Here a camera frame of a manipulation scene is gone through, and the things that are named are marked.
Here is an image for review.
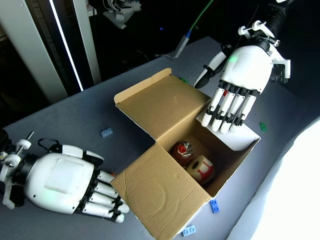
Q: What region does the grey cable adapter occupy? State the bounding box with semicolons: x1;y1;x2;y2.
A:
174;29;193;59

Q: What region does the brown toy with red top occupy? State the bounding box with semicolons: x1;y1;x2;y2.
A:
170;139;196;167

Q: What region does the white LED light strip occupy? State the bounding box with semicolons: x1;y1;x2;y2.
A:
48;0;85;92

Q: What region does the grey-blue toy brick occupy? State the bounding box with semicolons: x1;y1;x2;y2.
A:
99;127;114;139

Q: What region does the green cable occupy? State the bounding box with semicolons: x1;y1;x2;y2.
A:
189;0;215;32

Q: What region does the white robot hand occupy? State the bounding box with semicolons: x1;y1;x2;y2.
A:
194;44;274;135
24;143;130;224

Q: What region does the white cabinet frame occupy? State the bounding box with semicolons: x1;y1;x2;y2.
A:
0;0;102;105

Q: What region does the white plastic housing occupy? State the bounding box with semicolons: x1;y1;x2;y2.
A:
102;0;142;30

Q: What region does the cardboard box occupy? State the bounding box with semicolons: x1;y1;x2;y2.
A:
109;67;262;240

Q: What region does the grey table cloth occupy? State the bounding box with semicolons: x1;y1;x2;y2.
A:
0;36;320;240

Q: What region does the light blue toy brick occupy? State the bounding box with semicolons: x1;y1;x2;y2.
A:
181;224;197;238

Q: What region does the beige cylinder toy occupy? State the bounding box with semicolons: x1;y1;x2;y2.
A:
186;154;216;186

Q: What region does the white cloth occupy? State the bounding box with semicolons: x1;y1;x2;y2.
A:
226;119;320;240

